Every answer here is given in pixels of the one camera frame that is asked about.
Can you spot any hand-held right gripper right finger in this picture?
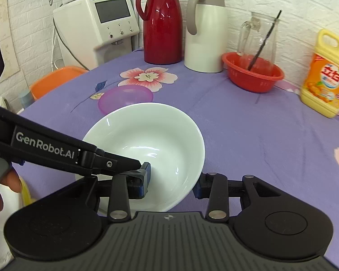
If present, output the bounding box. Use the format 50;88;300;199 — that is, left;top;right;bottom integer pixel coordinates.
193;172;282;221

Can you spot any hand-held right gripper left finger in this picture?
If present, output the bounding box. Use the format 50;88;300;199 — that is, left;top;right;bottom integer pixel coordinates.
62;162;152;222

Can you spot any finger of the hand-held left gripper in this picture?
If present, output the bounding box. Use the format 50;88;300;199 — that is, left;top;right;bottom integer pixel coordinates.
76;147;144;178

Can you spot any plain white deep plate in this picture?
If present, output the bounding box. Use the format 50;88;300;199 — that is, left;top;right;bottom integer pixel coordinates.
75;103;206;213

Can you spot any yellow plastic plate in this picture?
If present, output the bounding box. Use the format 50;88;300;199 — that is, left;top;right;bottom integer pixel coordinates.
19;176;32;206

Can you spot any white floral print plate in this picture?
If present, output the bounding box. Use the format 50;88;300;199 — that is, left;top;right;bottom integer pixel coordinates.
0;182;24;271

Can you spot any person's left hand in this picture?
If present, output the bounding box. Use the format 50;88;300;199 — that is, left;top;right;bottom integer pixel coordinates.
0;171;21;240

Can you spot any grey blue cup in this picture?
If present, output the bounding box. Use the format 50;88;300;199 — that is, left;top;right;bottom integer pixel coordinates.
19;90;36;109

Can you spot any orange plastic basin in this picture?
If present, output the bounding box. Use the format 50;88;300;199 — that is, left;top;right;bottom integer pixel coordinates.
30;66;89;100

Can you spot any small purple plastic bowl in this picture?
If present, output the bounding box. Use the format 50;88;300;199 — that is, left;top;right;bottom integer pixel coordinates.
98;86;154;114

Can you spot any purple floral tablecloth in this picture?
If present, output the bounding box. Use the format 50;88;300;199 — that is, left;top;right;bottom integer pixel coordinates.
15;48;339;271

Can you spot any white water dispenser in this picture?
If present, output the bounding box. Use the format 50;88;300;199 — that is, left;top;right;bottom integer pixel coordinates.
53;0;140;71

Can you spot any red plastic basket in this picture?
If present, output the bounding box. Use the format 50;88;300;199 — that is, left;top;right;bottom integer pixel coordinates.
222;52;285;93

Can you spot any red thermos jug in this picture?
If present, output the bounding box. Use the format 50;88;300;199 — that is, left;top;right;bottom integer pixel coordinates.
136;0;183;65

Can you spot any white thermos jug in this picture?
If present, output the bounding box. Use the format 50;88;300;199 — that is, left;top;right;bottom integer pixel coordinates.
184;0;228;73

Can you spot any clear glass pitcher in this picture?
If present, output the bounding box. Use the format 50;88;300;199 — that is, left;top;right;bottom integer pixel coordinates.
237;12;280;74

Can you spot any yellow detergent bottle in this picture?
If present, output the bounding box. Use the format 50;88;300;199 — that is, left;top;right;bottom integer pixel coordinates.
301;29;339;118

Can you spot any black stirring stick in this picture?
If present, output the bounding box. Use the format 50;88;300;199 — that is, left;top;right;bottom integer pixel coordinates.
247;10;282;71

